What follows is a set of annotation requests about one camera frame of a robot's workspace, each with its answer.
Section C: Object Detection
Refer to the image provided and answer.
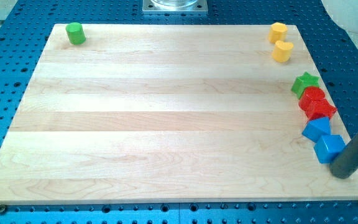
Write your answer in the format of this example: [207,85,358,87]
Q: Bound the yellow heart block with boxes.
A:
[272,40,294,63]

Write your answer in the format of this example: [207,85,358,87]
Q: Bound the red cylinder block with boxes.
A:
[298,86,326,111]

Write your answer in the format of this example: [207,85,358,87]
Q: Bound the blue triangle block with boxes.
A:
[302,116,331,142]

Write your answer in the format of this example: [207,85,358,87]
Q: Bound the white rounded object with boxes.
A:
[321,0,358,33]

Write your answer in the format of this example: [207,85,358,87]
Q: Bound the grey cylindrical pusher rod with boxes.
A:
[329,133,358,179]

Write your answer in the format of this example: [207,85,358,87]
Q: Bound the red star block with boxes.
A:
[305,99,337,121]

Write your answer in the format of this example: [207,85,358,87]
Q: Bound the blue cube block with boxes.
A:
[314,135,346,164]

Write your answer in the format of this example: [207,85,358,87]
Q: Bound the green star block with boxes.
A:
[291,72,319,99]

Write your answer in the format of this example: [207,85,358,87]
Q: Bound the light wooden board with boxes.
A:
[0,24,358,205]

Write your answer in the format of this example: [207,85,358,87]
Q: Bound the green cylinder block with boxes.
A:
[65,22,86,45]

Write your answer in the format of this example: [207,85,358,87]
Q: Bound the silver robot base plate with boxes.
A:
[142,0,208,15]

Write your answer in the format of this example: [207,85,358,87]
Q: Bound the yellow hexagon block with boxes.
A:
[268,22,288,44]

